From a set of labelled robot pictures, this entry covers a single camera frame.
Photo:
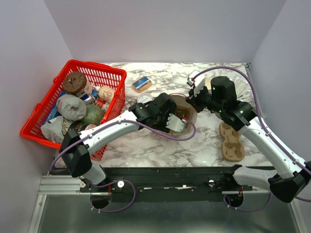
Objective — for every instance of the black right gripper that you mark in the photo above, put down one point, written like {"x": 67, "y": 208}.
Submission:
{"x": 194, "y": 101}

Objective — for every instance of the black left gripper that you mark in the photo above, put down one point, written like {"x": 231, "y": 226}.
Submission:
{"x": 162, "y": 126}

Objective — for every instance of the pink and cream paper bag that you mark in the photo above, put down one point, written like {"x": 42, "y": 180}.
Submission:
{"x": 180, "y": 99}

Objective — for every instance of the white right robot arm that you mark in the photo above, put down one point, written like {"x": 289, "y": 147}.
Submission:
{"x": 290, "y": 174}

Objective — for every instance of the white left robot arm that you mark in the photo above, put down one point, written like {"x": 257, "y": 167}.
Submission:
{"x": 77, "y": 147}

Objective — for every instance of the stack of paper cups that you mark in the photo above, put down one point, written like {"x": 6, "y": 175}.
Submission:
{"x": 208, "y": 83}

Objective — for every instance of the stack of white cup lids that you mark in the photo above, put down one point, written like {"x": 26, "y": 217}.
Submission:
{"x": 144, "y": 98}

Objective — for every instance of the blue and tan small box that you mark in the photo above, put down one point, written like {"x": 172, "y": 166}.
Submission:
{"x": 141, "y": 84}

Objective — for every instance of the bundle of wrapped straws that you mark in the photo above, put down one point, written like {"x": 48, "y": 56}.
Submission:
{"x": 243, "y": 91}

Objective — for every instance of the beige bottle with red print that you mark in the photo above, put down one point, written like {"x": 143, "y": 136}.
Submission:
{"x": 105, "y": 93}

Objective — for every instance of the cardboard cup carrier tray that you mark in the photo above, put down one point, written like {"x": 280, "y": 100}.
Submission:
{"x": 231, "y": 148}

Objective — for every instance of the green round melon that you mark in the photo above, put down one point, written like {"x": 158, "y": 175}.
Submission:
{"x": 94, "y": 115}

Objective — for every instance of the red plastic shopping basket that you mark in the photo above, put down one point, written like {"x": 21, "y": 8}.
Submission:
{"x": 83, "y": 95}

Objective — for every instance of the black cup noodle container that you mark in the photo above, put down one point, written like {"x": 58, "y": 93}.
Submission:
{"x": 78, "y": 126}

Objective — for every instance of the grey wrapped bundle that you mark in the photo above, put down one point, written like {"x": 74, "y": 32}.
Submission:
{"x": 71, "y": 107}

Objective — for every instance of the brown round cork lid jar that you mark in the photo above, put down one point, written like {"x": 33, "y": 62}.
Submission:
{"x": 74, "y": 83}

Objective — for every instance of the white printed plastic bag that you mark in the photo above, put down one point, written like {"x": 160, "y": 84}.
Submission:
{"x": 55, "y": 129}

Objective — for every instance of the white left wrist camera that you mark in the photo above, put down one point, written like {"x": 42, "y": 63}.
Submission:
{"x": 175, "y": 124}

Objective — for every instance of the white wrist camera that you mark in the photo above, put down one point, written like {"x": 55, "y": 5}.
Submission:
{"x": 198, "y": 81}
{"x": 175, "y": 124}

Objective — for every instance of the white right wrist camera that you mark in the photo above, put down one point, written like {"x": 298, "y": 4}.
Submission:
{"x": 198, "y": 81}

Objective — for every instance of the aluminium frame rail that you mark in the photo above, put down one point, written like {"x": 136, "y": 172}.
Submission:
{"x": 60, "y": 185}

